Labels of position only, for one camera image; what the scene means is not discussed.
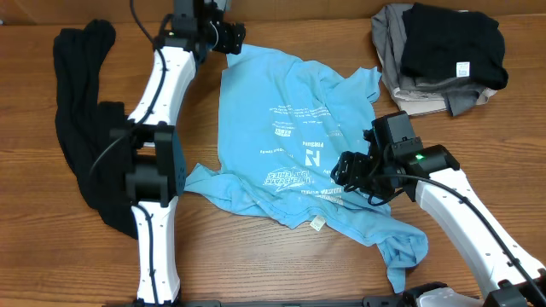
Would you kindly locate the light blue printed t-shirt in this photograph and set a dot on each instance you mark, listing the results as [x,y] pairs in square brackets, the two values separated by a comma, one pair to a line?
[282,125]

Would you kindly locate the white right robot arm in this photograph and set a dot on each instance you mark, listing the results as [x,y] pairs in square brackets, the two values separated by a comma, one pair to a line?
[398,163]

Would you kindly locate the black garment on left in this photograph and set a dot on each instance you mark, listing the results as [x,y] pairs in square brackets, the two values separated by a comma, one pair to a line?
[83,123]

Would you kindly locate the black folded t-shirt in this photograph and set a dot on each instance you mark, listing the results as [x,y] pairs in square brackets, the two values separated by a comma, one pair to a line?
[444,43]

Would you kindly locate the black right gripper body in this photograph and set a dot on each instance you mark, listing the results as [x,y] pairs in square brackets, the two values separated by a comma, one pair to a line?
[363,174]

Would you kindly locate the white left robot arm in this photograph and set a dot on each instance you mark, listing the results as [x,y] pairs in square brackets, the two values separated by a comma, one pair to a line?
[155,172]

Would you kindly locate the brown cardboard back panel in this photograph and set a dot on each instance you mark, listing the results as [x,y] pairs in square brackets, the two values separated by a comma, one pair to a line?
[58,12]

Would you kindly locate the grey folded garment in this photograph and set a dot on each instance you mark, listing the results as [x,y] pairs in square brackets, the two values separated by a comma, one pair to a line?
[389,37]

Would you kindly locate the beige folded garment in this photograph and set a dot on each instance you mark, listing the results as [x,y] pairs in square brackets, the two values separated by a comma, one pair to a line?
[416,103]

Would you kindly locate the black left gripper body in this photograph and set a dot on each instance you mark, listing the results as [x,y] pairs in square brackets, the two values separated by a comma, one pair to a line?
[222,36]

